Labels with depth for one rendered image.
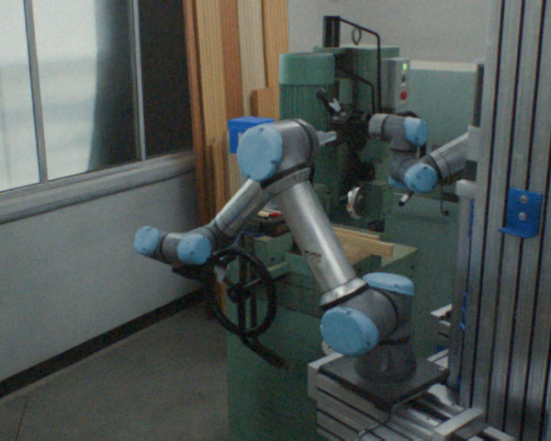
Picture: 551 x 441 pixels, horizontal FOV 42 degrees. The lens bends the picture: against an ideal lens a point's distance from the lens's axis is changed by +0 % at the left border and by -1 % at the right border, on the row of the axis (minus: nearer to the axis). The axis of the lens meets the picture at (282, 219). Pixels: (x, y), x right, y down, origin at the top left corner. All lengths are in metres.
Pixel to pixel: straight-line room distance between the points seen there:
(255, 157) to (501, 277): 0.59
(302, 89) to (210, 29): 1.64
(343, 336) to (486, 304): 0.35
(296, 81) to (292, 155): 0.73
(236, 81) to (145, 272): 1.15
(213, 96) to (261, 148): 2.31
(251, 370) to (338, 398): 0.76
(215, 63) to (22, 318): 1.59
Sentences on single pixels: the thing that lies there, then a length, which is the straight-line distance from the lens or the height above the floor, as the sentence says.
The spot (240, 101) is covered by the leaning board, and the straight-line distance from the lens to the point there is 4.06.
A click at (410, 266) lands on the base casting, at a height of 0.75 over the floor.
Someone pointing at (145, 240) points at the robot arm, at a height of 1.08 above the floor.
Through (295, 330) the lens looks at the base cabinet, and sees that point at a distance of 2.35.
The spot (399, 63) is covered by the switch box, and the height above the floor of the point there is 1.47.
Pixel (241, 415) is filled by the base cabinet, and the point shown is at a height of 0.24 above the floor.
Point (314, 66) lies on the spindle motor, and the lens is 2.24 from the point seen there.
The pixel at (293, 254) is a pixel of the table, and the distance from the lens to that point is 2.27.
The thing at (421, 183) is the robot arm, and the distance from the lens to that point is 1.87.
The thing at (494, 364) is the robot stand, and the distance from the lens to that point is 1.72.
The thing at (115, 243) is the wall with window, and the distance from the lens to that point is 3.65.
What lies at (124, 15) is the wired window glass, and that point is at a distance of 3.68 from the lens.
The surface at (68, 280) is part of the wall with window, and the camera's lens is 3.49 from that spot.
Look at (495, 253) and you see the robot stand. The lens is 1.63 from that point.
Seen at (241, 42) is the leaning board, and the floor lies 1.47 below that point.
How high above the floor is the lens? 1.63
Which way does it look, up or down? 16 degrees down
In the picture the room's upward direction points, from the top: straight up
